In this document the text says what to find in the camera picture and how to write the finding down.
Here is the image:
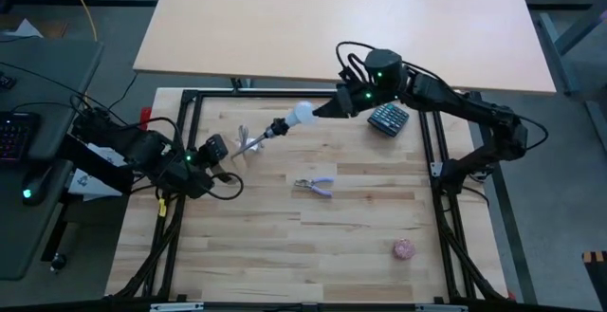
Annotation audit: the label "black round foot knob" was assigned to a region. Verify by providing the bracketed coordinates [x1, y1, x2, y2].
[49, 251, 67, 274]

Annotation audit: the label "black floor cable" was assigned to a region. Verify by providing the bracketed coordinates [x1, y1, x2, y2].
[86, 71, 139, 132]

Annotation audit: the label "white printed paper sheet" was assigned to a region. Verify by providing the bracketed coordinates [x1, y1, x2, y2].
[67, 143, 125, 203]

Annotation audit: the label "black calculator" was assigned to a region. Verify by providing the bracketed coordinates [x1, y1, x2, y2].
[366, 102, 411, 138]

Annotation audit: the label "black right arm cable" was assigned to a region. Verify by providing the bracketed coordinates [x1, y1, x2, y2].
[334, 40, 380, 85]

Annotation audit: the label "silver metal bracket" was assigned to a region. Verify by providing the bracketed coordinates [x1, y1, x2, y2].
[414, 303, 469, 312]
[150, 302, 205, 312]

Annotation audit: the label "brown cardboard sheet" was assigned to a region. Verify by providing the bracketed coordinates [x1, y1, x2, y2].
[0, 15, 67, 41]

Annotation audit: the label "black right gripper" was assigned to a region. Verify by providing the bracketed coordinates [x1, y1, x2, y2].
[311, 80, 380, 119]

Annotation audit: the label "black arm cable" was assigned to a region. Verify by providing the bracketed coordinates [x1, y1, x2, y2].
[206, 171, 245, 201]
[334, 40, 380, 85]

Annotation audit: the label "grey metal table leg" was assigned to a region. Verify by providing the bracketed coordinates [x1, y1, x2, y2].
[538, 0, 607, 98]

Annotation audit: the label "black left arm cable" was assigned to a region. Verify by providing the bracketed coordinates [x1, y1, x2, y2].
[206, 171, 245, 201]

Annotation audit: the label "backlit black keyboard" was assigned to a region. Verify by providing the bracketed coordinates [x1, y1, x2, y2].
[0, 110, 42, 162]

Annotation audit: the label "yellow cable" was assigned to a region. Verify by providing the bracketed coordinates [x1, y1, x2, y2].
[61, 0, 99, 126]

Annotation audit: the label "purple handled pliers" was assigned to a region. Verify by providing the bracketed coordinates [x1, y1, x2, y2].
[292, 175, 335, 198]

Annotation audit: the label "silver aluminium rail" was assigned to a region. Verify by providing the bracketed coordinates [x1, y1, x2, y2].
[208, 87, 342, 94]

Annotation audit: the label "white lightbulb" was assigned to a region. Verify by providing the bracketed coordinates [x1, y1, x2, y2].
[290, 100, 318, 127]

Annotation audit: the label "black computer mouse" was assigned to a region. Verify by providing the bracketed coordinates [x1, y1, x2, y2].
[20, 165, 54, 208]

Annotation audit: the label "white crumpled paper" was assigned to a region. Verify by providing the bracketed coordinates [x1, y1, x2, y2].
[9, 17, 44, 38]

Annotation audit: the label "orange striped black object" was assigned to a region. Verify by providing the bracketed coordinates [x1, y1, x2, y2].
[581, 249, 607, 312]

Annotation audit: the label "light wooden desk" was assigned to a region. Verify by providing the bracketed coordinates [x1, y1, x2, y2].
[132, 0, 557, 95]

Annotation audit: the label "dark grey side desk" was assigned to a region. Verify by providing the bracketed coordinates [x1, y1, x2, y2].
[0, 36, 104, 283]

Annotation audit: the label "pink round scrubber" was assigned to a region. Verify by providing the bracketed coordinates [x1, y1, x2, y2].
[391, 238, 416, 262]

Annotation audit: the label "black aluminium table frame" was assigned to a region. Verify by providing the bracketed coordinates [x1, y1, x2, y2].
[104, 80, 519, 312]

